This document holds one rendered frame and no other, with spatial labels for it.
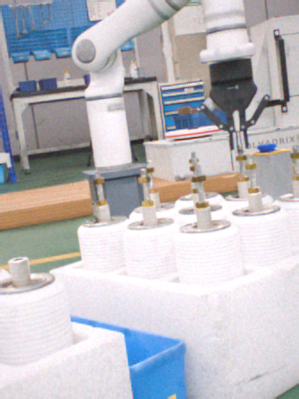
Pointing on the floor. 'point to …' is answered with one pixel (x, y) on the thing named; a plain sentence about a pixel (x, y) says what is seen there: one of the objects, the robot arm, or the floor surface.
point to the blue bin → (150, 362)
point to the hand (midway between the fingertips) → (238, 142)
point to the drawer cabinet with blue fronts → (181, 89)
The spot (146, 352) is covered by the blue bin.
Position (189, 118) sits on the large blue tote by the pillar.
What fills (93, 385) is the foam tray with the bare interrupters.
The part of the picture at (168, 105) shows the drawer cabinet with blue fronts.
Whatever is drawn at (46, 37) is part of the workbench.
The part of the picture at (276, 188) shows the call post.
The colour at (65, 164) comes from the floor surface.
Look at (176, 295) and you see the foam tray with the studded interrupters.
